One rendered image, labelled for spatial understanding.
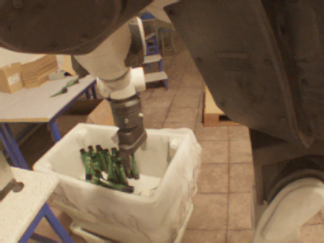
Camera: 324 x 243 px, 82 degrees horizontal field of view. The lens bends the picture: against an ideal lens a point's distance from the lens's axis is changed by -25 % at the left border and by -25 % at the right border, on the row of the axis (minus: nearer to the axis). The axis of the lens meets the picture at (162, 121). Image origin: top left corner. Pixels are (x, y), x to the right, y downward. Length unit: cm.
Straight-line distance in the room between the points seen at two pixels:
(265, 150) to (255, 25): 17
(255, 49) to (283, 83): 4
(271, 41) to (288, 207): 25
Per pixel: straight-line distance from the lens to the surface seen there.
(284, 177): 35
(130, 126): 67
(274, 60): 19
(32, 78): 219
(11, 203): 84
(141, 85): 64
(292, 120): 22
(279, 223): 39
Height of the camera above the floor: 122
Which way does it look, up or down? 28 degrees down
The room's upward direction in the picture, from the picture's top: 8 degrees counter-clockwise
